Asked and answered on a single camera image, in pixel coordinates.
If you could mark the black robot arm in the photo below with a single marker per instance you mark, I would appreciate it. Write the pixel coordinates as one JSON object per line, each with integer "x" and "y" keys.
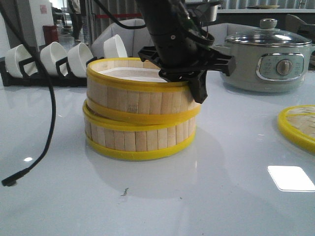
{"x": 166, "y": 11}

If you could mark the left grey chair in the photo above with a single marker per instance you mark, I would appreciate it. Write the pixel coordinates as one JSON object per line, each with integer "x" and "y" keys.
{"x": 134, "y": 40}

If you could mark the white bowl far left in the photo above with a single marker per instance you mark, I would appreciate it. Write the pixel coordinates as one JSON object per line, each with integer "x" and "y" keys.
{"x": 12, "y": 59}

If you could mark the bamboo steamer basket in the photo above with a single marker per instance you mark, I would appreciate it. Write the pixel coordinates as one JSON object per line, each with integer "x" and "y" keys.
{"x": 135, "y": 142}
{"x": 136, "y": 101}

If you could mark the glass pot lid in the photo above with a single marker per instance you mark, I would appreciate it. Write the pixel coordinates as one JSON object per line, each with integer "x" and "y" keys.
{"x": 268, "y": 35}

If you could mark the grey-green electric cooking pot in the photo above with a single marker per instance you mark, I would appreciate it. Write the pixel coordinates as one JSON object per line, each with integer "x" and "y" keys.
{"x": 266, "y": 68}

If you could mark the grey chair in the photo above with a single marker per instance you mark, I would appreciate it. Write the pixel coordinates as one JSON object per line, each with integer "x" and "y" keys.
{"x": 222, "y": 30}
{"x": 134, "y": 40}

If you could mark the right grey chair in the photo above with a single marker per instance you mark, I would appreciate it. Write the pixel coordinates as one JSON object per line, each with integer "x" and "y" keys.
{"x": 222, "y": 30}

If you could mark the bamboo steamer lid yellow rim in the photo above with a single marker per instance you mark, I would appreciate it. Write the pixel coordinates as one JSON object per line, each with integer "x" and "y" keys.
{"x": 297, "y": 124}

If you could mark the white bowl right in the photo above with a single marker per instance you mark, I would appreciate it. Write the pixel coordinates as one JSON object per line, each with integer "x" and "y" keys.
{"x": 114, "y": 48}

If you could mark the white bowl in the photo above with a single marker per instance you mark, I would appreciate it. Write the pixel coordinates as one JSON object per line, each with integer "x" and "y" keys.
{"x": 12, "y": 59}
{"x": 78, "y": 56}
{"x": 114, "y": 48}
{"x": 50, "y": 55}

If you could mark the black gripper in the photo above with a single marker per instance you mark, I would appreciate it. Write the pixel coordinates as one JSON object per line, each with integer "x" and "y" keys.
{"x": 183, "y": 51}

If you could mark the red bin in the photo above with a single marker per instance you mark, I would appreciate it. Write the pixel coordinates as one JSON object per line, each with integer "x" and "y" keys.
{"x": 50, "y": 34}

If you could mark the black bowl rack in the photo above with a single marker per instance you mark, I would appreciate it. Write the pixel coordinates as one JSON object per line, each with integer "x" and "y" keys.
{"x": 65, "y": 77}

